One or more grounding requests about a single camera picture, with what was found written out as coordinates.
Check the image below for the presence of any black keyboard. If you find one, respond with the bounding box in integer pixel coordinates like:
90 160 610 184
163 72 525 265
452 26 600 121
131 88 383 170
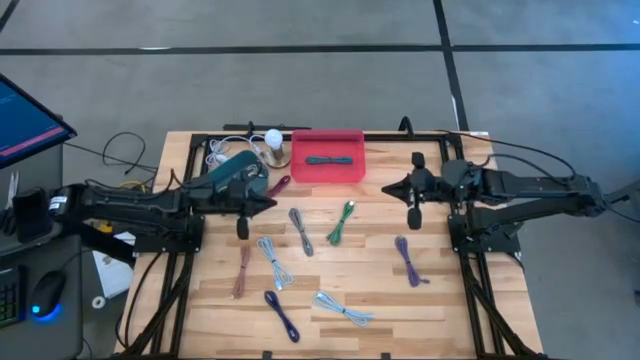
0 264 28 329

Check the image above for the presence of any green braided cable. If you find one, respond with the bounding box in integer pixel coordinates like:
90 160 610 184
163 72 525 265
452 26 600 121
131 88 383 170
326 200 357 247

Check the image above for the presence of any white lamp power cable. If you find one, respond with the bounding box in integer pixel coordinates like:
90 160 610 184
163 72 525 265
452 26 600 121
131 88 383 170
204 134 269 171

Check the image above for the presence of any navy blue braided cable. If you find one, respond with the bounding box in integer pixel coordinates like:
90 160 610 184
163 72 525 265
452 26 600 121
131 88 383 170
263 290 301 344

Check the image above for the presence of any maroon braided cable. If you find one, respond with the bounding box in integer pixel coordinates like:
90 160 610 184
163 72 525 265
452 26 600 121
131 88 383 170
267 174 292 199

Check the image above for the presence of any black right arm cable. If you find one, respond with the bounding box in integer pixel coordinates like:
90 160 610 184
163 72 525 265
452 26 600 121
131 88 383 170
434 128 579 179

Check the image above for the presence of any grey braided cable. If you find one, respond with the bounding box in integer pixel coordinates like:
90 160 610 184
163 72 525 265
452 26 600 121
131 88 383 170
288 207 315 258

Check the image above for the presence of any teal black braided cable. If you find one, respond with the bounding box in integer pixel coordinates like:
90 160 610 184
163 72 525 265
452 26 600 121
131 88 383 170
305 155 354 166

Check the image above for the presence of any red plastic tray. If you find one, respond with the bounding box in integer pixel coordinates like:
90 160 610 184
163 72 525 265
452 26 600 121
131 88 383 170
290 129 367 184

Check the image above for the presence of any white paper sheet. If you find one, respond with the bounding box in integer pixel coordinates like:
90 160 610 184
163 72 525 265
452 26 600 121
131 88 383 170
92 232 135 300

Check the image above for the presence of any grey side desk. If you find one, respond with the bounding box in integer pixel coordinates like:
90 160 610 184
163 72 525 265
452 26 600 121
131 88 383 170
0 144 85 360

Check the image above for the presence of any black aluminium table frame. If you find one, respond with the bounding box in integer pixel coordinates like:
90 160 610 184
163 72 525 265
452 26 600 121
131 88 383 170
117 116 546 360

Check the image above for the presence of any white bulb brass lamp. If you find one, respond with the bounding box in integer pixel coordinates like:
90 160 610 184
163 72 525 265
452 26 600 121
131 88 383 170
262 127 292 169

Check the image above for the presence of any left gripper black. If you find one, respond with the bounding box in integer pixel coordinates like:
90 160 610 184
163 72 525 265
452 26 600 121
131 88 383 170
215 174 278 241

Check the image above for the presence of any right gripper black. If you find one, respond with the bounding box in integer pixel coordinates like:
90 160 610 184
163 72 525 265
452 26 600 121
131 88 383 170
382 151 444 231

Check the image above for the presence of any computer monitor blue screen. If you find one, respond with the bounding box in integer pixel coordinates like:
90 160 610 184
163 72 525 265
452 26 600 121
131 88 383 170
0 73 79 170

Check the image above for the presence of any light blue usb cable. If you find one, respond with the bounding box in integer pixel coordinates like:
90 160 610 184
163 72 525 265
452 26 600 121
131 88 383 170
256 236 295 291
312 291 376 328

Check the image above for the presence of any purple braided cable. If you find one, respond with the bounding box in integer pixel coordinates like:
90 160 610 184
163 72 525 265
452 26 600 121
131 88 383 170
394 235 431 289

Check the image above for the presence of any black floor cable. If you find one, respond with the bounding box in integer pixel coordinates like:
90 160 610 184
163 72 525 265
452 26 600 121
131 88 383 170
63 131 159 176

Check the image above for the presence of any teal plastic bin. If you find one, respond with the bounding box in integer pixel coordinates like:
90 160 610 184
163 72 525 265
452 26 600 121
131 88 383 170
205 149 271 194

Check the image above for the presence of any black computer mouse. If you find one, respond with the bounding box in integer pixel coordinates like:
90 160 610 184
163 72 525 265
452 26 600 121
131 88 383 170
30 269 68 319

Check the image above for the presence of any dark grey stand leg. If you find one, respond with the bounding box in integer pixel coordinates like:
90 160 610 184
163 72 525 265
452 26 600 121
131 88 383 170
607 180 640 224

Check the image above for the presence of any pink brown braided cable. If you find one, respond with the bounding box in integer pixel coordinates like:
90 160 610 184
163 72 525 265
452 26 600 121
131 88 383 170
231 244 252 300

